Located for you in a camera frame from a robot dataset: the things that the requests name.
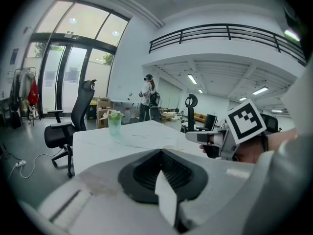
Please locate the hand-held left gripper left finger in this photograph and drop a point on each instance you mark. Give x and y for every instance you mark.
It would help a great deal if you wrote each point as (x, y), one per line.
(102, 204)

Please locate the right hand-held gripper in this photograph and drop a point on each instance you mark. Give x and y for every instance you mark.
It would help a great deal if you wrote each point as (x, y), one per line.
(245, 121)

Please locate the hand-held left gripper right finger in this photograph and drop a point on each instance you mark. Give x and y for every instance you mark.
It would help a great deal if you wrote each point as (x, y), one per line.
(220, 192)

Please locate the person's right forearm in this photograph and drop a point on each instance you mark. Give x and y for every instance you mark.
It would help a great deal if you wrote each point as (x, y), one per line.
(281, 139)

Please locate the person's right hand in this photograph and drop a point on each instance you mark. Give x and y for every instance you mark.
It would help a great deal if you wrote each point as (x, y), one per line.
(248, 153)

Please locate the yellow shelf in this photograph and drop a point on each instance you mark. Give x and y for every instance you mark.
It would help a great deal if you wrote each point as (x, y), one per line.
(199, 117)

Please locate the grey office chair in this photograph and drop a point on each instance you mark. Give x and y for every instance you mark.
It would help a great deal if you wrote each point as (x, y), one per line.
(154, 113)

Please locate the white roller blinds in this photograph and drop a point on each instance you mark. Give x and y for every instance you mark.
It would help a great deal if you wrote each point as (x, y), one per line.
(170, 94)

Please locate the clear water jug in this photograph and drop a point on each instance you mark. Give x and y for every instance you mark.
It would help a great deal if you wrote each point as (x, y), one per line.
(127, 115)

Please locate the black mesh office chair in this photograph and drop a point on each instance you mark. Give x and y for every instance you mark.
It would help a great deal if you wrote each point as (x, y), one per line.
(270, 124)

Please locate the green vase with white flower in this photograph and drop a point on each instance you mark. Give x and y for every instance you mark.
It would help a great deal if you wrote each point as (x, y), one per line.
(115, 124)

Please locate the black high-back office chair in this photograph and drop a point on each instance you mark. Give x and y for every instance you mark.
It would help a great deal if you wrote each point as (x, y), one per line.
(78, 121)

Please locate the large cardboard box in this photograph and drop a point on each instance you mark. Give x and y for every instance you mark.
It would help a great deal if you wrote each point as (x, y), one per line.
(104, 115)

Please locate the white power strip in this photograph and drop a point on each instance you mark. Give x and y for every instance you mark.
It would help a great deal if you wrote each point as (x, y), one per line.
(21, 163)

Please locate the black bin with yellow lid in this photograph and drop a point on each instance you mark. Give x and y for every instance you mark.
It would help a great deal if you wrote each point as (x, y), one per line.
(91, 109)

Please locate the black balcony railing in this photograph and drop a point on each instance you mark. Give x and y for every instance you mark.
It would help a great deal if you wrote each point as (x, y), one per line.
(227, 37)

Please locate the red bag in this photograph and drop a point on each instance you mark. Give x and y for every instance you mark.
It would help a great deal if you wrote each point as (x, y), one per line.
(33, 94)

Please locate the coat rack with clothes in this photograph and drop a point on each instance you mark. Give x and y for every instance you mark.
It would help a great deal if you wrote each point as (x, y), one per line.
(22, 94)

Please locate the glass entrance door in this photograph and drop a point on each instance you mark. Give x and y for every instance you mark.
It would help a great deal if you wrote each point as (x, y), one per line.
(73, 65)

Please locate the blue wall sign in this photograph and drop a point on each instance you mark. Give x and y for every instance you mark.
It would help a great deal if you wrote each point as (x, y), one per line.
(14, 56)

